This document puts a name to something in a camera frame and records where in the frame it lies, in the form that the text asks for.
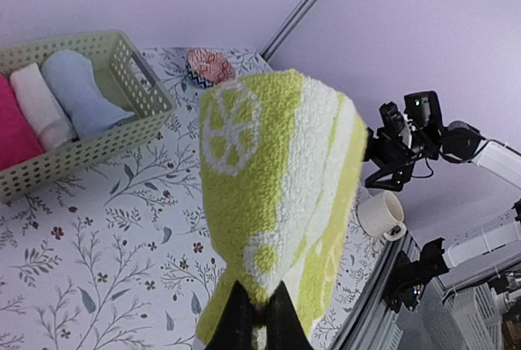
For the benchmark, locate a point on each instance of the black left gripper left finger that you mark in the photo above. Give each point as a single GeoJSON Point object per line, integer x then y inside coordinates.
{"type": "Point", "coordinates": [235, 328]}

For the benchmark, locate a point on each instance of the light blue towel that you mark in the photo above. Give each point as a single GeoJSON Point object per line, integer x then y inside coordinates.
{"type": "Point", "coordinates": [70, 77]}

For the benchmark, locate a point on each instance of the green white small packet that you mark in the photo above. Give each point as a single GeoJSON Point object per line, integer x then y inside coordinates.
{"type": "Point", "coordinates": [280, 158]}

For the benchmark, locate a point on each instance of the cream ribbed mug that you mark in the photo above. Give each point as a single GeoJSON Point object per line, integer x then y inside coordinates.
{"type": "Point", "coordinates": [382, 216]}

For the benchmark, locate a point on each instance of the blue patterned bowl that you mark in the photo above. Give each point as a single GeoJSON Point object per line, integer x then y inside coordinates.
{"type": "Point", "coordinates": [197, 79]}

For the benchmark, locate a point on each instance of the pink rolled towel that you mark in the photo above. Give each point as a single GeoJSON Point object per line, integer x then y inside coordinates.
{"type": "Point", "coordinates": [18, 140]}

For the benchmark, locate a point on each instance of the right aluminium frame post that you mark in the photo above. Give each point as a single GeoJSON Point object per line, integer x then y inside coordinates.
{"type": "Point", "coordinates": [296, 15]}

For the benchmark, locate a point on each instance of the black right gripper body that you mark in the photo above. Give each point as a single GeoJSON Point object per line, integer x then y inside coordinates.
{"type": "Point", "coordinates": [405, 138]}

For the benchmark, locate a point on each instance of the cream rolled towel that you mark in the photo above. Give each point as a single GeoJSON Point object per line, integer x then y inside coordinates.
{"type": "Point", "coordinates": [41, 109]}

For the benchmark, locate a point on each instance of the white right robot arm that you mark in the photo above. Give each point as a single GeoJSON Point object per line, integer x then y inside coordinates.
{"type": "Point", "coordinates": [461, 143]}

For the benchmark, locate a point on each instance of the green perforated plastic basket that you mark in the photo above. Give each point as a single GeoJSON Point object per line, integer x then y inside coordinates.
{"type": "Point", "coordinates": [111, 95]}

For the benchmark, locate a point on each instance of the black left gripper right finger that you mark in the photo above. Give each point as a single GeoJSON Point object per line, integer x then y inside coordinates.
{"type": "Point", "coordinates": [283, 328]}

